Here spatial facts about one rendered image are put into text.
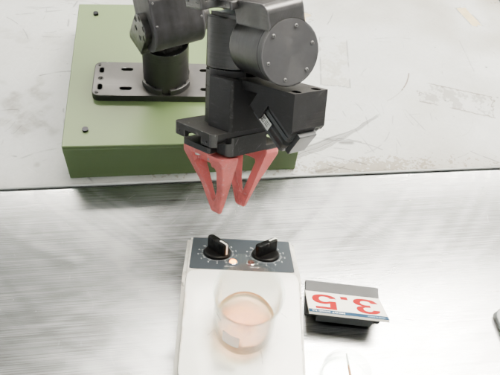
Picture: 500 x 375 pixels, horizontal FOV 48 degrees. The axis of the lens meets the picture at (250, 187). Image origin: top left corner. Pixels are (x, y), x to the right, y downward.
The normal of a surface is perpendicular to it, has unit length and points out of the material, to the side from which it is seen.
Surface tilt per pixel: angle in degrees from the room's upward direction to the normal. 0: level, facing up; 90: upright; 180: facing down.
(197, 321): 0
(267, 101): 71
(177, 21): 64
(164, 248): 0
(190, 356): 0
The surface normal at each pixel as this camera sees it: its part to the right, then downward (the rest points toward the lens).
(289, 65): 0.48, 0.35
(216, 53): -0.64, 0.25
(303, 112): 0.66, 0.31
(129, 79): 0.09, -0.62
